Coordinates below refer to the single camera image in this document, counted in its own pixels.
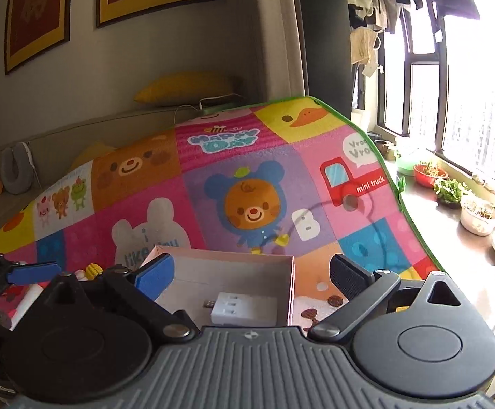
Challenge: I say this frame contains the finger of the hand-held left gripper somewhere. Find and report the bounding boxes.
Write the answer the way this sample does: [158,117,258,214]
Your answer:
[0,255,62,329]

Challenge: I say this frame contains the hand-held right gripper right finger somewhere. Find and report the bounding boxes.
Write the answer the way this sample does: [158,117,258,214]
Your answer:
[309,253,474,344]

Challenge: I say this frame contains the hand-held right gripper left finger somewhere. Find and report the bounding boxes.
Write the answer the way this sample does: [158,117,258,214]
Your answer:
[30,255,201,344]

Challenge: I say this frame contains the pink cardboard box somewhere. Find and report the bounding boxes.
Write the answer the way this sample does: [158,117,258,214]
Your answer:
[139,243,296,327]

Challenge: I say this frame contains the white power adapter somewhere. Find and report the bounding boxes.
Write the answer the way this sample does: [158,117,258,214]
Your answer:
[205,292,279,327]

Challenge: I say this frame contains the stone windowsill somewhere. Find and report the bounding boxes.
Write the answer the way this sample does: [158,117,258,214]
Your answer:
[354,111,495,393]

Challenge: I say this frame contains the grey neck pillow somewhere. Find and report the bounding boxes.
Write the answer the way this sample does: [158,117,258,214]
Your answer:
[0,141,35,194]

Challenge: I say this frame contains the green bowl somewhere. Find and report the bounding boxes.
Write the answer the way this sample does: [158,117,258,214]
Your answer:
[396,153,419,175]

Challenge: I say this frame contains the red plant pot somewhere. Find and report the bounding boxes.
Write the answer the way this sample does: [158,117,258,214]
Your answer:
[413,162,448,188]

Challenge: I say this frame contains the dark pot with green plant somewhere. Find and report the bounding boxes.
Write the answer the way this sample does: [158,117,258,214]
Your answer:
[434,178,466,209]

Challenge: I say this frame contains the yellow cushion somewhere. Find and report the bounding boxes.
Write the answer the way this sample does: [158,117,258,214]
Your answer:
[70,142,116,172]

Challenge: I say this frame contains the colourful cartoon play mat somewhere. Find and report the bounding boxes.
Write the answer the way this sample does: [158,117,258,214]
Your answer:
[0,96,446,329]

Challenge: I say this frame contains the white plant pot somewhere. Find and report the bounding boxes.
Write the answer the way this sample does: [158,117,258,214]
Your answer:
[461,194,495,236]

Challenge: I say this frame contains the yellow pillow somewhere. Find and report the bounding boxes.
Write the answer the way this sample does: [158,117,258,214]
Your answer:
[134,72,242,107]

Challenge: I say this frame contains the dark curtain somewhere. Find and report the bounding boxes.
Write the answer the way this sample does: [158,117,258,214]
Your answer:
[290,0,355,112]

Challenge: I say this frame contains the beige curtain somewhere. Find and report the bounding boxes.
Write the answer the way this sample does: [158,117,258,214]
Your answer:
[251,0,308,104]

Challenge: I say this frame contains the hanging clothes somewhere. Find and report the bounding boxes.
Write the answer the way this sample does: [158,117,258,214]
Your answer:
[343,0,480,78]

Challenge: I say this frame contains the white cable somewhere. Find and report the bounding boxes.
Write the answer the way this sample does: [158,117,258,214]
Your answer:
[175,93,240,125]

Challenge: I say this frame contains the black window frame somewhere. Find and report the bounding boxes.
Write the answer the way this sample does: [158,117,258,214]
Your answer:
[375,4,495,201]

